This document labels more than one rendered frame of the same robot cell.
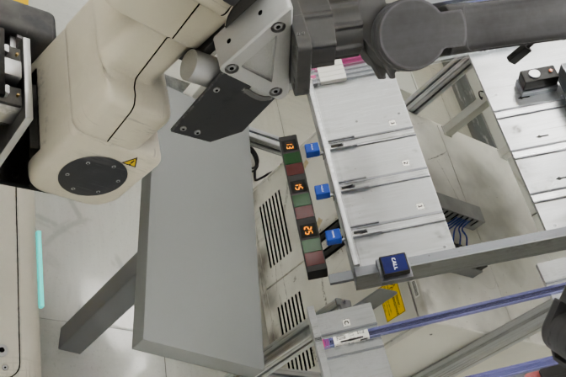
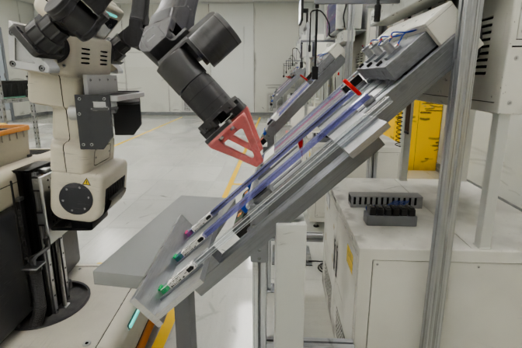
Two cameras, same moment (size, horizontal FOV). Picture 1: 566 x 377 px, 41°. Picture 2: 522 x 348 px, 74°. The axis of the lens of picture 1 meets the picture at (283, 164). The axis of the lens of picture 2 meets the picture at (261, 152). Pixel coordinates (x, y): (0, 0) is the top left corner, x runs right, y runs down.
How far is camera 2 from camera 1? 119 cm
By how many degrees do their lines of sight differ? 48
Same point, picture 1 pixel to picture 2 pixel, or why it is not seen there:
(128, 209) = (245, 304)
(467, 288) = (408, 231)
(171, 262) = (140, 244)
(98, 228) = (224, 314)
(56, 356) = not seen: outside the picture
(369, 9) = not seen: hidden behind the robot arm
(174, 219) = (156, 230)
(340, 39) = (40, 25)
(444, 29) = not seen: outside the picture
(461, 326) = (395, 247)
